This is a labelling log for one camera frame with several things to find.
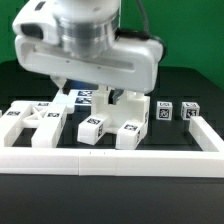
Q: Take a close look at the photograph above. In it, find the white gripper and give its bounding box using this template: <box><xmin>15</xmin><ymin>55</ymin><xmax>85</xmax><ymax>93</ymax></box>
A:
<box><xmin>13</xmin><ymin>0</ymin><xmax>164</xmax><ymax>104</ymax></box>

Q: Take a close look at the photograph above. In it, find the white chair seat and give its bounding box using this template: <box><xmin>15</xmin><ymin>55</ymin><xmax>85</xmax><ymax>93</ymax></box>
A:
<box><xmin>91</xmin><ymin>86</ymin><xmax>150</xmax><ymax>134</ymax></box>

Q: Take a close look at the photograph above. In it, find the white chair back frame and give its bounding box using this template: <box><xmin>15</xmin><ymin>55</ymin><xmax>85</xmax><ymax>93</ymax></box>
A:
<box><xmin>0</xmin><ymin>101</ymin><xmax>74</xmax><ymax>148</ymax></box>

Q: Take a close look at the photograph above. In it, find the white tagged nut cube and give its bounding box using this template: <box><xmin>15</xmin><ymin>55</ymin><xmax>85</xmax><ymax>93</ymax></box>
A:
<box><xmin>156</xmin><ymin>101</ymin><xmax>173</xmax><ymax>121</ymax></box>
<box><xmin>181</xmin><ymin>102</ymin><xmax>200</xmax><ymax>120</ymax></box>

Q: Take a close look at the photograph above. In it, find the white tagged nut cube right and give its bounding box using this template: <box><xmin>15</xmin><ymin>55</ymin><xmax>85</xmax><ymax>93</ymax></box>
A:
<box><xmin>181</xmin><ymin>102</ymin><xmax>200</xmax><ymax>120</ymax></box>

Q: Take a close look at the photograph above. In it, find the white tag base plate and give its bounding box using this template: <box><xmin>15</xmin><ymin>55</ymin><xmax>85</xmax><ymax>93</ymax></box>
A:
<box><xmin>53</xmin><ymin>89</ymin><xmax>94</xmax><ymax>108</ymax></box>

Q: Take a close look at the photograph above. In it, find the white U-shaped fence frame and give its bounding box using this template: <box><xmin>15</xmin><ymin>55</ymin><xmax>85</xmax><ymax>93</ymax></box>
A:
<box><xmin>0</xmin><ymin>117</ymin><xmax>224</xmax><ymax>178</ymax></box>

